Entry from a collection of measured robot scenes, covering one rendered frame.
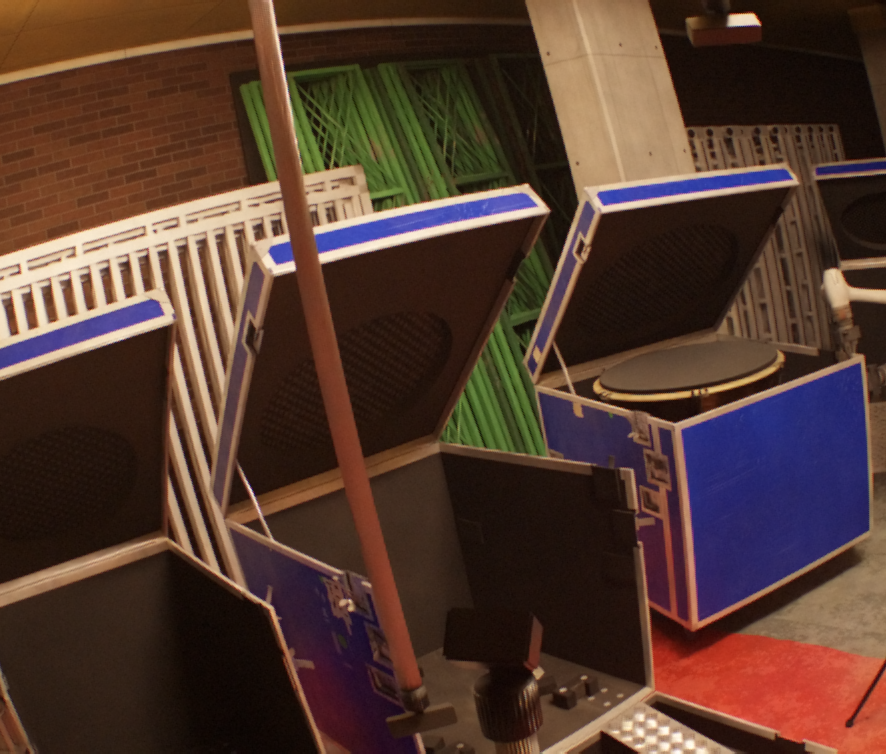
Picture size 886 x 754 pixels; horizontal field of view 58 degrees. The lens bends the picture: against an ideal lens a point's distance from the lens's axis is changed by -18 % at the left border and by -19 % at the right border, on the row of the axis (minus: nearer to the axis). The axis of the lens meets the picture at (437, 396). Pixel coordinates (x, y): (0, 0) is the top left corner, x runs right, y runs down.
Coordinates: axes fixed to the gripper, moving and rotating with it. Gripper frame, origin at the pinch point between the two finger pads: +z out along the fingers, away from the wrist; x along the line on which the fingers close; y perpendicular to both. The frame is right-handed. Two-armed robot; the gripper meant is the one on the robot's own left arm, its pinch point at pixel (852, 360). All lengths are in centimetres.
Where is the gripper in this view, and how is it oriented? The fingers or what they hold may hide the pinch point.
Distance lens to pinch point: 376.9
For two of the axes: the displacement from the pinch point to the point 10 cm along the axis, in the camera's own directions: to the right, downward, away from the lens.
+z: 2.6, 9.7, 0.2
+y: 2.7, -0.5, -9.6
